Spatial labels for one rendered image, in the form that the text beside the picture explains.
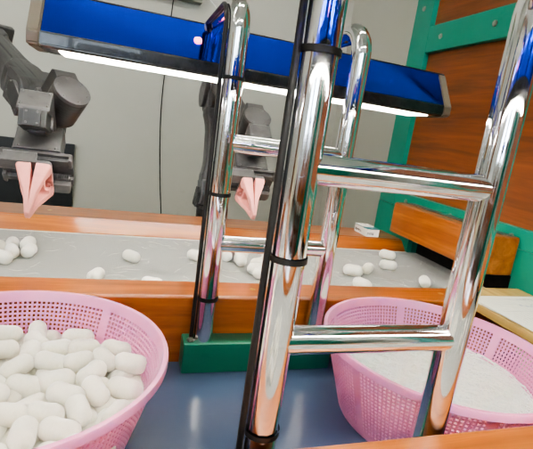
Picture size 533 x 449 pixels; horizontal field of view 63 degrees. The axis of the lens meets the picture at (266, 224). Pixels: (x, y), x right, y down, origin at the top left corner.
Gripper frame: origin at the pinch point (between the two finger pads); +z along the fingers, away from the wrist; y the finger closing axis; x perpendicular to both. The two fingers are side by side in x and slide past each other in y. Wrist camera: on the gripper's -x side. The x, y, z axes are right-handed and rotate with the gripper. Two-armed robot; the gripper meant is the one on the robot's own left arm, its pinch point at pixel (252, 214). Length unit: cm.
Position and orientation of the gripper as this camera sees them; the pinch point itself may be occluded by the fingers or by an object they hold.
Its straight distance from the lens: 85.8
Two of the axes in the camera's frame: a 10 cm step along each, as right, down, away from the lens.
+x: -2.9, 5.9, 7.6
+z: 1.3, 8.1, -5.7
